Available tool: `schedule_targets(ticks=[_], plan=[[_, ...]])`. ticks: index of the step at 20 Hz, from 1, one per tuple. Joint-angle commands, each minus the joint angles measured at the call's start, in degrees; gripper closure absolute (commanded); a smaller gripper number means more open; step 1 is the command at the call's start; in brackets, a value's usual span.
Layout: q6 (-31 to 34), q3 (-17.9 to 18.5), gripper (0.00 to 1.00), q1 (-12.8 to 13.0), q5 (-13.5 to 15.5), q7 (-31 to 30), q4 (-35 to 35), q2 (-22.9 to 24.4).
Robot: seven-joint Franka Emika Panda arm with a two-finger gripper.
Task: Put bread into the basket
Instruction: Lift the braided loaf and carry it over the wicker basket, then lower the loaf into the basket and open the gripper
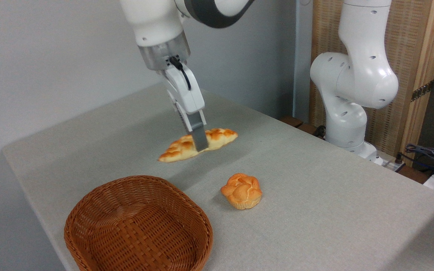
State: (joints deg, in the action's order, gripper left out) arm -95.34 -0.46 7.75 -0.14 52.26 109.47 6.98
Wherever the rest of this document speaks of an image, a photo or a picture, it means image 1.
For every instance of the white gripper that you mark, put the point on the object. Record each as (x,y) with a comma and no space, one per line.
(185,94)

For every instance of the long braided bread loaf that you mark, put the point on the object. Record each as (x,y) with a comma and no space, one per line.
(220,137)

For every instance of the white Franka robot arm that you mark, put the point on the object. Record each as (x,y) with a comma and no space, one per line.
(356,75)

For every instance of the round knotted bread bun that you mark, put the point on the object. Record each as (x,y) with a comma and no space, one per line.
(241,191)

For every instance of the brown woven wicker basket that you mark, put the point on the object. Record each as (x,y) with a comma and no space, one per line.
(138,222)

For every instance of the light blue vertical pipe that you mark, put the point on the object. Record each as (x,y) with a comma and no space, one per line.
(303,56)

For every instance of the wooden woven screen panel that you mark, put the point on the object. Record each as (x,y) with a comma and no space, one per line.
(409,37)

